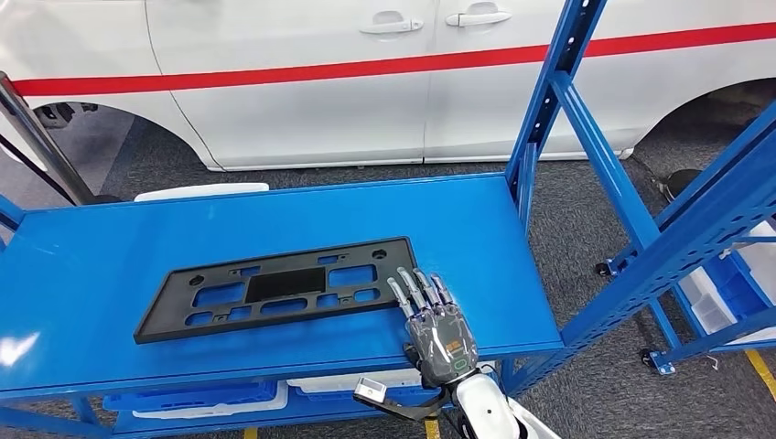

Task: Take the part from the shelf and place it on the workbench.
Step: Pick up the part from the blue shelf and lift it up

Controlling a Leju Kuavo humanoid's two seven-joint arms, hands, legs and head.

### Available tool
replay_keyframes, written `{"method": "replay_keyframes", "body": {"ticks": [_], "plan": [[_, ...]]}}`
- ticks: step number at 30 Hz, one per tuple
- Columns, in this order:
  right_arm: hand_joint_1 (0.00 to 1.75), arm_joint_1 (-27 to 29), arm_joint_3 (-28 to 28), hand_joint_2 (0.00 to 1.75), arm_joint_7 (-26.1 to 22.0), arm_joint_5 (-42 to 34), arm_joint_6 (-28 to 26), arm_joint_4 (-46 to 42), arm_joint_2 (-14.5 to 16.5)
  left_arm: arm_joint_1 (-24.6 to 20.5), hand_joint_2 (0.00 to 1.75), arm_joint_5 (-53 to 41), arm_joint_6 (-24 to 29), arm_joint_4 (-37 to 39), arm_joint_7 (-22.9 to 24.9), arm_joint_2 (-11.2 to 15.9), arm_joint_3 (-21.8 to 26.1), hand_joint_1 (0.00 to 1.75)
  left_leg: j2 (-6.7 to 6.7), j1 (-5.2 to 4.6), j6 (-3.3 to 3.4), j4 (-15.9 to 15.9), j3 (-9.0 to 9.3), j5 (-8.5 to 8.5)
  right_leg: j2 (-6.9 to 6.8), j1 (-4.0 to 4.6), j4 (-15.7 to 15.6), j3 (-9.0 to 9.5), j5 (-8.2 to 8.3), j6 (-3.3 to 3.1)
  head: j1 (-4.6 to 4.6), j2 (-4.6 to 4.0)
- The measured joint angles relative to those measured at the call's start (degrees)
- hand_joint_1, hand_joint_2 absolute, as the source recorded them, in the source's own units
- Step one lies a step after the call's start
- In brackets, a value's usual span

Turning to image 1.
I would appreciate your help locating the small white floor scrap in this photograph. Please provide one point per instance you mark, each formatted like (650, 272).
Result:
(712, 361)

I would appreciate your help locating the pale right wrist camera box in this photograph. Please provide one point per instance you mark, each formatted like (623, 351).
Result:
(370, 391)

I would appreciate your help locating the chrome stanchion post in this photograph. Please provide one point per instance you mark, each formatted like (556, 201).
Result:
(36, 136)

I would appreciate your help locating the blue plastic storage bin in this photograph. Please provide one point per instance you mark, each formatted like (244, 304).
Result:
(736, 291)
(339, 397)
(182, 397)

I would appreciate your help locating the white car with red stripe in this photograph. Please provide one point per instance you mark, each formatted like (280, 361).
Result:
(303, 109)

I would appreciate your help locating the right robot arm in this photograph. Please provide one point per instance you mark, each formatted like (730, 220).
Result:
(485, 412)

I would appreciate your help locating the black license plate frame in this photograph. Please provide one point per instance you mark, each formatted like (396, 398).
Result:
(400, 273)

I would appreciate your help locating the yellow floor tape marking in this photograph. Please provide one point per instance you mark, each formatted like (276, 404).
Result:
(761, 372)
(431, 430)

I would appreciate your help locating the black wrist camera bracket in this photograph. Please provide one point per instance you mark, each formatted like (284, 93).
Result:
(418, 412)

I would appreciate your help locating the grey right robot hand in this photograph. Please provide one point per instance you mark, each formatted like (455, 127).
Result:
(442, 345)

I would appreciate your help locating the white plastic panel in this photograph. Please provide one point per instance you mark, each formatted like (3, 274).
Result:
(200, 192)

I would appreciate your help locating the dark round floor base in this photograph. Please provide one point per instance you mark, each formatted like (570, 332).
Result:
(682, 185)

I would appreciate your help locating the blue metal shelf rack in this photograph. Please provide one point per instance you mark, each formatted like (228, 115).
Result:
(664, 324)
(91, 291)

